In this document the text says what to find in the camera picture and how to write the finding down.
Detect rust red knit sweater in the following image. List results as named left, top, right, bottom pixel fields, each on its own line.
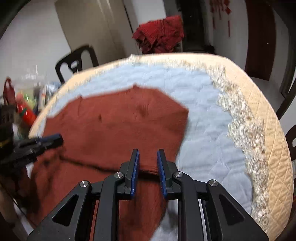
left=27, top=86, right=189, bottom=240

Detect left hand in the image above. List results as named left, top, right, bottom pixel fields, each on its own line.
left=0, top=162, right=33, bottom=223

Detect clutter of bottles and bags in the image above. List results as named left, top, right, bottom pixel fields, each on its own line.
left=2, top=68, right=61, bottom=140

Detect quilted light blue table cover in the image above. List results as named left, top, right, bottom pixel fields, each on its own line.
left=30, top=54, right=293, bottom=240

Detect dark wooden chair left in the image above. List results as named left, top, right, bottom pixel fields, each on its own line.
left=55, top=45, right=99, bottom=85

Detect dark wooden chair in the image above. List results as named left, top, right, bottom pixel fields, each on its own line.
left=276, top=14, right=296, bottom=163
left=55, top=45, right=99, bottom=85

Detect dark wooden chair right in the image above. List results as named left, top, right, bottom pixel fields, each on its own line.
left=276, top=14, right=296, bottom=163

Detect red checked cloth pile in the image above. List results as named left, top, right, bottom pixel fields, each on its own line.
left=132, top=15, right=184, bottom=54

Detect dark red wooden door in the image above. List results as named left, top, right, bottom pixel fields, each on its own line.
left=245, top=1, right=276, bottom=81

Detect red Chinese knot decorations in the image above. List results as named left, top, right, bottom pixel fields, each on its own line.
left=209, top=0, right=232, bottom=38

